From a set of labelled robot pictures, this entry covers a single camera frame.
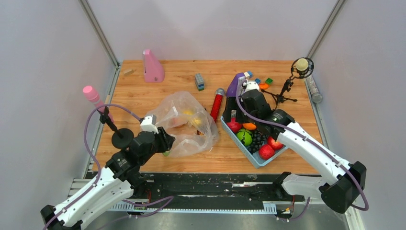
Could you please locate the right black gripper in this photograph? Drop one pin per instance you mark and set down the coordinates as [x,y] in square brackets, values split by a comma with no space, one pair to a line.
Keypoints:
[230,105]

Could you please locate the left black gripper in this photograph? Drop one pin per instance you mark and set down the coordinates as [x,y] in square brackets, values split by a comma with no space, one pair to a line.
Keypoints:
[166,141]

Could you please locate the orange fruit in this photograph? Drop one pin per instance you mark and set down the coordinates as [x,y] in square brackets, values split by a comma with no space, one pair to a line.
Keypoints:
[249,126]

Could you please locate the clear plastic fruit bag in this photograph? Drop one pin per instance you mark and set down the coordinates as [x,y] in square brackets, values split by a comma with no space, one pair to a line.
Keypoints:
[184,118]

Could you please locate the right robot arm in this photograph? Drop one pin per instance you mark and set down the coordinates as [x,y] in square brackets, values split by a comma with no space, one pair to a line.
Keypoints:
[341,183]

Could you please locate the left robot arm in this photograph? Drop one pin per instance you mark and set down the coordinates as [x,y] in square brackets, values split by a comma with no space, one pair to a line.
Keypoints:
[116,181]

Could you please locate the red apple back left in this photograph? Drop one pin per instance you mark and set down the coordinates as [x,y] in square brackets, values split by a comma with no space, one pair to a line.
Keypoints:
[233,125]

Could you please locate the red apple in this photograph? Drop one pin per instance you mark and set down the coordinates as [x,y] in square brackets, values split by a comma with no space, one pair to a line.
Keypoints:
[274,144]
[233,125]
[266,152]

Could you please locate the purple metronome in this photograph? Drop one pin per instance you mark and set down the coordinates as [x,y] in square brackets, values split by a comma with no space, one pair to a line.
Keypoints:
[232,88]

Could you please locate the red glitter microphone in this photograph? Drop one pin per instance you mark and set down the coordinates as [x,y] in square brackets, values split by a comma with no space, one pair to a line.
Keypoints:
[219,94]

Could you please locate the dark purple grape bunch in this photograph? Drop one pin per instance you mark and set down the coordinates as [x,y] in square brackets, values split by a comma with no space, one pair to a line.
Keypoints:
[258,141]

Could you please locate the orange blue green toy bricks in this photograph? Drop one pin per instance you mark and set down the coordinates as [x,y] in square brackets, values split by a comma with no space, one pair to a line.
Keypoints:
[263,85]

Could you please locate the grey stacked toy bricks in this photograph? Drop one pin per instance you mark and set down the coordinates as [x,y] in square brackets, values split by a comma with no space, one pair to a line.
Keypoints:
[199,81]

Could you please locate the red apple front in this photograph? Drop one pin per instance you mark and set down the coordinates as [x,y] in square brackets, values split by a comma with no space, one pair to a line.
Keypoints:
[266,152]

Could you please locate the light blue plastic basket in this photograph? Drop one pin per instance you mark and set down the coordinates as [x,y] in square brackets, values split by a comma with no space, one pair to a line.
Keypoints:
[254,158]

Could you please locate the red apple right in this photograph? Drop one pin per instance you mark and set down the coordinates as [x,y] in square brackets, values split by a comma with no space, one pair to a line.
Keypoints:
[274,144]

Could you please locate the pink metronome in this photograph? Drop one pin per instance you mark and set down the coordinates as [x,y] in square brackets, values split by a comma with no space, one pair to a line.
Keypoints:
[153,70]

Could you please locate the pink microphone on stand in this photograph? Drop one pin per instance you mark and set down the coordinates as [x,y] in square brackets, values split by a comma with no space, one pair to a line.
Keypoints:
[108,120]

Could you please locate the small wooden block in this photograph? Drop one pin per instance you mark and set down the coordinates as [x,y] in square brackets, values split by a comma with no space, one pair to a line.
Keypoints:
[128,72]

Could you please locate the black tripod microphone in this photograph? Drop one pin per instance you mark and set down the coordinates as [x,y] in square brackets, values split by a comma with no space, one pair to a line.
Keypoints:
[301,68]

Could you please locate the glitter clear tube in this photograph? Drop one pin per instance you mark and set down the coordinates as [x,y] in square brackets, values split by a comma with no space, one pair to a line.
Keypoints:
[316,96]

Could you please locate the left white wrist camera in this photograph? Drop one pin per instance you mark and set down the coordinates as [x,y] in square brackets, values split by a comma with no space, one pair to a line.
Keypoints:
[148,123]

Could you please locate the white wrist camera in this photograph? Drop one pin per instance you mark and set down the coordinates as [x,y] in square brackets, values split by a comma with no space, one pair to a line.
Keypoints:
[148,123]
[249,85]

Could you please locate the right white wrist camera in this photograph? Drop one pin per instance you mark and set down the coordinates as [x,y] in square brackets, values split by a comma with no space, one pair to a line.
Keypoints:
[249,85]

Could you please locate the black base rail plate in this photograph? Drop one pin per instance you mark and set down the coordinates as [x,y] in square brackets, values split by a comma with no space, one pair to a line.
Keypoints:
[213,190]

